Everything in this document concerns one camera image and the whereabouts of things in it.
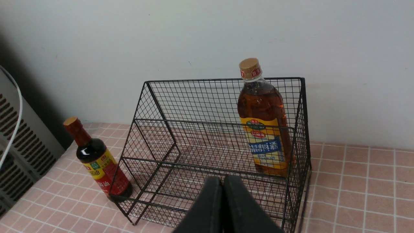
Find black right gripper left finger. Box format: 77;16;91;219
173;176;223;233

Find pink checkered tablecloth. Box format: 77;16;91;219
1;123;413;233

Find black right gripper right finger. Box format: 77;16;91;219
223;176;283;233

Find dark soy sauce bottle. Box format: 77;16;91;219
63;117;133;203

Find amber cooking wine bottle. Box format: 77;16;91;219
237;58;294;178

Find grey vented appliance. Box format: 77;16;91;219
0;71;64;216

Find black wire mesh rack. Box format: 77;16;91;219
117;77;312;233

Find white cable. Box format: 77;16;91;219
0;66;23;169

